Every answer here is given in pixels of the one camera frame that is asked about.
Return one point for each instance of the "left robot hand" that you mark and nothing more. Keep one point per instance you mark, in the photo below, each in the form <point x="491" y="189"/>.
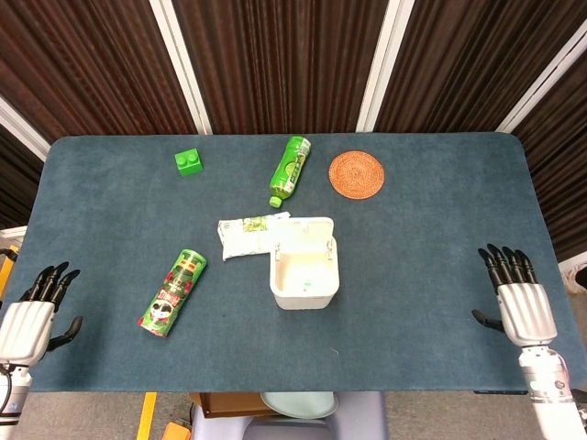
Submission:
<point x="25" y="330"/>

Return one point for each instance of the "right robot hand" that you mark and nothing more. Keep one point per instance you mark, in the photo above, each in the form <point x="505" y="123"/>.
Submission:
<point x="527" y="316"/>

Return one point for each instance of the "small white green cap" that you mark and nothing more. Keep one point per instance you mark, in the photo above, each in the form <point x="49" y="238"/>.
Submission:
<point x="306" y="285"/>

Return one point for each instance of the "white plastic box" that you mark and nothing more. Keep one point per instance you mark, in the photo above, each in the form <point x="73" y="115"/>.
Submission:
<point x="302" y="300"/>

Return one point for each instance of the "white plastic container lid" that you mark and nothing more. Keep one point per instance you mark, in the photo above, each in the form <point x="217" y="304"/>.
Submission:
<point x="302" y="234"/>

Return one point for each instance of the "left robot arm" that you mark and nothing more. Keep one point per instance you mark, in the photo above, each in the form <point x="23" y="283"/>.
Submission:
<point x="11" y="389"/>

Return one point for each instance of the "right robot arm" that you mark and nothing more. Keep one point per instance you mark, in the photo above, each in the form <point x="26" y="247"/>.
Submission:
<point x="550" y="394"/>

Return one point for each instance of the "green Pringles can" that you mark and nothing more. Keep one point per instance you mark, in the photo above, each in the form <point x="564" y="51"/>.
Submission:
<point x="172" y="293"/>

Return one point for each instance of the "white shoes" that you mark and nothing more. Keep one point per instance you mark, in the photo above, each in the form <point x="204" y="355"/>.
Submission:
<point x="579" y="279"/>

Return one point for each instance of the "white flat object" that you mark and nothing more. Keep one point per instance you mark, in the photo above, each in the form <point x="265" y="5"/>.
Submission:
<point x="11" y="232"/>

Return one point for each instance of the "blue table cloth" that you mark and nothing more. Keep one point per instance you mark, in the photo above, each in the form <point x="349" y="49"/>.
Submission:
<point x="413" y="275"/>

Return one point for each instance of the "brown pleated screen panel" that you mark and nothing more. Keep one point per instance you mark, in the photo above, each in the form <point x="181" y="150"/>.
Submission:
<point x="91" y="69"/>
<point x="468" y="64"/>
<point x="14" y="183"/>
<point x="284" y="64"/>
<point x="564" y="160"/>

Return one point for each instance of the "orange plastic object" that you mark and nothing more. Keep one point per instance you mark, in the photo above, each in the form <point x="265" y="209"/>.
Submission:
<point x="176" y="433"/>

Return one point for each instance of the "purple plastic stool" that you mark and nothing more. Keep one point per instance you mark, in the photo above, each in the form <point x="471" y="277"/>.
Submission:
<point x="357" y="421"/>

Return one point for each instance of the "brown cardboard box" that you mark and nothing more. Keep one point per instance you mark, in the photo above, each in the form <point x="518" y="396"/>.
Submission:
<point x="229" y="405"/>

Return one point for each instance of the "orange woven coaster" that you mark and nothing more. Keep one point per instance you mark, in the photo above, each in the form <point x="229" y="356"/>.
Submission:
<point x="357" y="174"/>

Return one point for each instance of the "green toy brick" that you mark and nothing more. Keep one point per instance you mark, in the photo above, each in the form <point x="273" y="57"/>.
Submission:
<point x="188" y="162"/>

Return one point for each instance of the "white snack packet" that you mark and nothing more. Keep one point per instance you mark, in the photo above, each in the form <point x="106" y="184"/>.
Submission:
<point x="243" y="240"/>

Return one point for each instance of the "pale green plate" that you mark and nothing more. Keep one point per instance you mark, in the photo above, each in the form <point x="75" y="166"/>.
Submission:
<point x="302" y="405"/>

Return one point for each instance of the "green drink bottle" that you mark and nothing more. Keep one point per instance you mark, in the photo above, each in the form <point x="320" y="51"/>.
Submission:
<point x="289" y="172"/>

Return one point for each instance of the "white screen frame post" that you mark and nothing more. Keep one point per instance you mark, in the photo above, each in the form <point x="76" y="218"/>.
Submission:
<point x="182" y="69"/>
<point x="23" y="130"/>
<point x="382" y="69"/>
<point x="546" y="84"/>

